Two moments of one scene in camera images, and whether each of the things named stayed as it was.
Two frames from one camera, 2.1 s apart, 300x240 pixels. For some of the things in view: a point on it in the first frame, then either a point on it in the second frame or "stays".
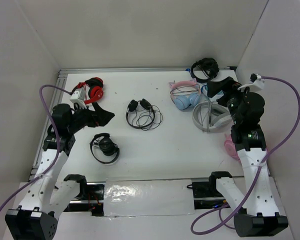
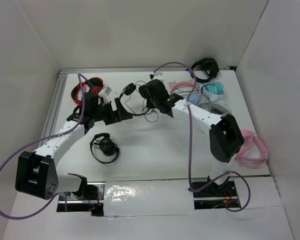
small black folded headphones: x=103 y=149 stays
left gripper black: x=99 y=117 → x=117 y=115
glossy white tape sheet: x=123 y=197 stays
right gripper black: x=214 y=87 → x=150 y=104
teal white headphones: x=204 y=89 stays
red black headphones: x=95 y=91 stays
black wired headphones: x=142 y=115 → x=129 y=89
